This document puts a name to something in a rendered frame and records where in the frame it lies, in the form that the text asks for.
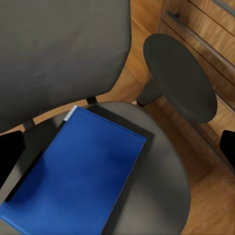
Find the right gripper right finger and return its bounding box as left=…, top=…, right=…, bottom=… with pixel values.
left=219, top=130, right=235, bottom=169

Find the folder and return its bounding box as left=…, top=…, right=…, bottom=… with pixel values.
left=0, top=105, right=146, bottom=235

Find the swivel chair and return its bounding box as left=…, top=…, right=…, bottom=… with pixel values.
left=0, top=0, right=217, bottom=235

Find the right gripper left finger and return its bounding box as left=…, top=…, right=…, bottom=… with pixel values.
left=0, top=130, right=25, bottom=189

